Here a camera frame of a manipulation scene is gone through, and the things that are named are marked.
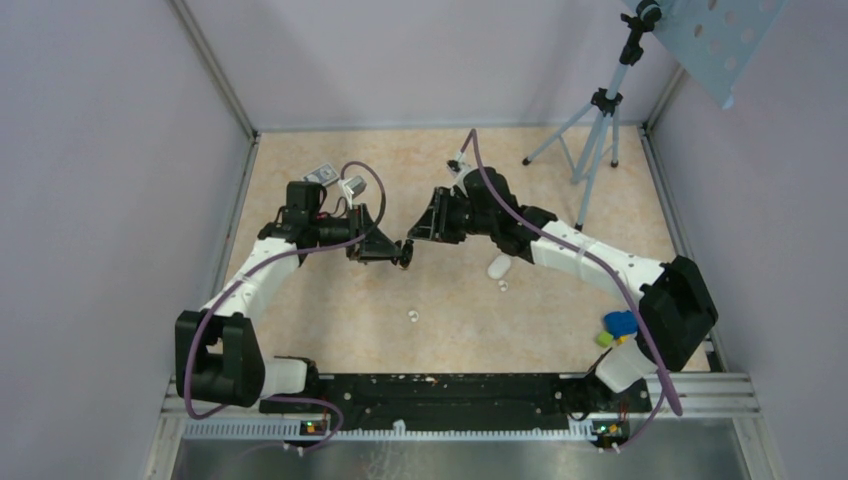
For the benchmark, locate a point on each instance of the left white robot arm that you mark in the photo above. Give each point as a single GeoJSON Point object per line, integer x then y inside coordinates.
{"type": "Point", "coordinates": [217, 354]}

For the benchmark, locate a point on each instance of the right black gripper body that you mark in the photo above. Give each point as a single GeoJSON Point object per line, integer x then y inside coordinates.
{"type": "Point", "coordinates": [462, 220]}

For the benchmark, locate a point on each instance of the light blue tripod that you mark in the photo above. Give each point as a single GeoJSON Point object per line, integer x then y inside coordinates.
{"type": "Point", "coordinates": [604, 135]}

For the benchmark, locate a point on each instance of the blue toy block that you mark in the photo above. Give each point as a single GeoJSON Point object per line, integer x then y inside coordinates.
{"type": "Point", "coordinates": [621, 323]}

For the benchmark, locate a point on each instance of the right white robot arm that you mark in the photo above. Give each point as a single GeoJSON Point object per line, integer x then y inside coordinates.
{"type": "Point", "coordinates": [670, 301]}

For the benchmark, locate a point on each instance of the green cube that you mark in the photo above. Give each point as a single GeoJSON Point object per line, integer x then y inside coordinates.
{"type": "Point", "coordinates": [604, 339]}

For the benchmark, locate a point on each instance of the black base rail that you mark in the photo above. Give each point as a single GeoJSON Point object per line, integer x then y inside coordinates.
{"type": "Point", "coordinates": [463, 402]}

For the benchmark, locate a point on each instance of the white charging case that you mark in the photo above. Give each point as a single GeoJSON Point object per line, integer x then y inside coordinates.
{"type": "Point", "coordinates": [499, 267]}

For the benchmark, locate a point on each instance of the card deck box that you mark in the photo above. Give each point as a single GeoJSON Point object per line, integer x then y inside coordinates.
{"type": "Point", "coordinates": [325, 174]}

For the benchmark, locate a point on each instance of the perforated blue panel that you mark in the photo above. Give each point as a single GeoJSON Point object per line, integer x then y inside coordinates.
{"type": "Point", "coordinates": [713, 41]}

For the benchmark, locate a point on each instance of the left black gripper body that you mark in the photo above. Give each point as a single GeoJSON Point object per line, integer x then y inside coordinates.
{"type": "Point", "coordinates": [335, 231]}

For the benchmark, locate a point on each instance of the black charging case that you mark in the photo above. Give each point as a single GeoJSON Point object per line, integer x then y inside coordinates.
{"type": "Point", "coordinates": [406, 254]}

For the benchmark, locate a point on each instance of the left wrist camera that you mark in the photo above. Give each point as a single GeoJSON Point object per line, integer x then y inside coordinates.
{"type": "Point", "coordinates": [352, 187]}

